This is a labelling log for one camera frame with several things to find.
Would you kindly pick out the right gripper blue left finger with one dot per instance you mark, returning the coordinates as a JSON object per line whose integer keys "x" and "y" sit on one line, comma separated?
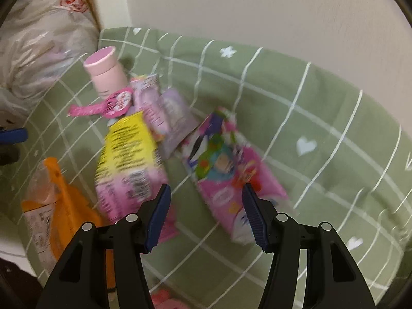
{"x": 158, "y": 210}

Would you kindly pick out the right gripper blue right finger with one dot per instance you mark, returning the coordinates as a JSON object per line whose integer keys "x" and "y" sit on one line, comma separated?
{"x": 253, "y": 207}

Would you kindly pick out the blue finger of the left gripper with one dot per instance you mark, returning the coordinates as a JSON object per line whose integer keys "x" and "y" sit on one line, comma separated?
{"x": 15, "y": 136}

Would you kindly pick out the yellow pink candy wrapper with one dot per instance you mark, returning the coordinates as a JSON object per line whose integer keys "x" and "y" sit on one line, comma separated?
{"x": 129, "y": 171}

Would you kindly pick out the colourful pink snack bag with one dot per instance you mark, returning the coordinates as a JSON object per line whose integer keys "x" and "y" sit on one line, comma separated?
{"x": 221, "y": 161}

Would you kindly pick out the orange snack bag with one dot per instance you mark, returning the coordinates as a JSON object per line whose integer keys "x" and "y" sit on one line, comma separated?
{"x": 54, "y": 210}

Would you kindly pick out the pale purple small wrapper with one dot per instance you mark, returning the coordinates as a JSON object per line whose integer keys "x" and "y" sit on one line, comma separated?
{"x": 165, "y": 113}

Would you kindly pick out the pink lollipop wrapper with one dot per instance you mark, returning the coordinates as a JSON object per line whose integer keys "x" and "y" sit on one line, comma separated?
{"x": 115, "y": 105}

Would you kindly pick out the pink caterpillar toy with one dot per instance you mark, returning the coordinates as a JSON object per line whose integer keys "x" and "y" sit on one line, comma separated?
{"x": 162, "y": 299}

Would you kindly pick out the white plastic bag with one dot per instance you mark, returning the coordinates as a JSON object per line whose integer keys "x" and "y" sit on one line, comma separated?
{"x": 40, "y": 39}

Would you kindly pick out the pink white jar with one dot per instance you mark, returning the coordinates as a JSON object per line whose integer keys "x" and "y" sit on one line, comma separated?
{"x": 106, "y": 72}

